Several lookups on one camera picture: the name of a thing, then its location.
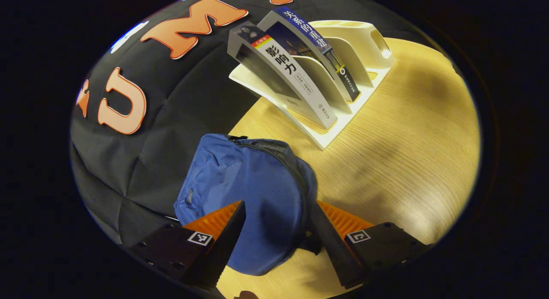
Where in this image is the grey portrait cover book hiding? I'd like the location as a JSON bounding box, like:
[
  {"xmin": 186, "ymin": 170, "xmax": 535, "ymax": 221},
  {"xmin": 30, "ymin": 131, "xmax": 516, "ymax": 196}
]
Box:
[{"xmin": 227, "ymin": 21, "xmax": 338, "ymax": 130}]

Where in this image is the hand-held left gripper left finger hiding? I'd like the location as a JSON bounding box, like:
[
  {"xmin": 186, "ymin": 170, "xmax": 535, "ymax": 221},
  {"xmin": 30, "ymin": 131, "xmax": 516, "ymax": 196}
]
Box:
[{"xmin": 129, "ymin": 200, "xmax": 247, "ymax": 291}]

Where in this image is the blue cover book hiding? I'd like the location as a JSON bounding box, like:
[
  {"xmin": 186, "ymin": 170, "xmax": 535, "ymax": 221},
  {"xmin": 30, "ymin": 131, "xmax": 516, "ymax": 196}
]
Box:
[{"xmin": 257, "ymin": 6, "xmax": 361, "ymax": 103}]

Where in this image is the white bookshelf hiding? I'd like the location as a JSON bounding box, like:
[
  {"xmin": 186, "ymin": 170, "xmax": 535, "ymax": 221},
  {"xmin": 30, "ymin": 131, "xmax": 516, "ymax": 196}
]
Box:
[{"xmin": 229, "ymin": 19, "xmax": 396, "ymax": 151}]

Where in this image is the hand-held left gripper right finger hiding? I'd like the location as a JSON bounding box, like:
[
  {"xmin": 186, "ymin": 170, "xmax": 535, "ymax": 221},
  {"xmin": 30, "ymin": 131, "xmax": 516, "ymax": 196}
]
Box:
[{"xmin": 306, "ymin": 200, "xmax": 434, "ymax": 290}]

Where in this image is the blue schoolbag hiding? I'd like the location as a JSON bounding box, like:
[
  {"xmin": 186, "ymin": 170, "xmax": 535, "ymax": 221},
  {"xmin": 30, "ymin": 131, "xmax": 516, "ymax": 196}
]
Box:
[{"xmin": 174, "ymin": 134, "xmax": 320, "ymax": 277}]

